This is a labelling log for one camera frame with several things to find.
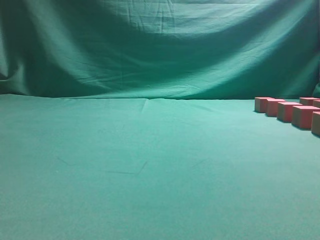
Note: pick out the pink foam cube left-column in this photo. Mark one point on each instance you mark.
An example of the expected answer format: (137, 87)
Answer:
(315, 123)
(272, 106)
(260, 104)
(285, 110)
(302, 116)

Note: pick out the pink foam cube far right-column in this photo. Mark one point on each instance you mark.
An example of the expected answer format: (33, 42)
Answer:
(308, 101)

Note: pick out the pink foam cube right-column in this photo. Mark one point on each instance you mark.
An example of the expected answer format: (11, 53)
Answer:
(308, 101)
(316, 103)

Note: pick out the green cloth backdrop and cover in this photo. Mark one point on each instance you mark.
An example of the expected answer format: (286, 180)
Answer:
(134, 120)

